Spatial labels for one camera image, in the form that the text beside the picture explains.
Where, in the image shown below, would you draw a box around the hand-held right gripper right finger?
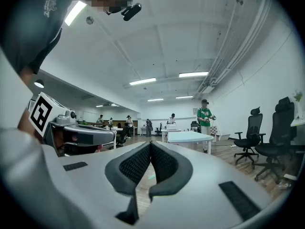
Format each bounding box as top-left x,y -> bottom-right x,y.
142,141 -> 288,229

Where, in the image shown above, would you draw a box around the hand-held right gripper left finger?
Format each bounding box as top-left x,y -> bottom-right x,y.
41,141 -> 153,229

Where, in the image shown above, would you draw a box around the person's left forearm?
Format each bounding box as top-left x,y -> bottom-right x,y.
18,101 -> 43,144

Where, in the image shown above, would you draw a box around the white ceiling pipes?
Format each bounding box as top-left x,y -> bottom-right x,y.
194,0 -> 274,100

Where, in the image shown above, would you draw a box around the light blue top table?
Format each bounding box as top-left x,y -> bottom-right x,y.
166,130 -> 215,155

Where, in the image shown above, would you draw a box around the clear plastic bottle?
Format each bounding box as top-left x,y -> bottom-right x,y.
276,182 -> 293,191

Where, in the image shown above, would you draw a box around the person's black t-shirt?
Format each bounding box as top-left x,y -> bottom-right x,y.
0,0 -> 79,75

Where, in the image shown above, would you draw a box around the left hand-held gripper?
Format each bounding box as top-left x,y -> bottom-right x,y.
28,92 -> 116,157

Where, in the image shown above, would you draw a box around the black head-worn camera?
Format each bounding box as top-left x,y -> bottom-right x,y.
121,3 -> 142,22

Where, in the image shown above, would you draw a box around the green plant in white vase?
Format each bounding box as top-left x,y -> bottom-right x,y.
292,89 -> 305,121

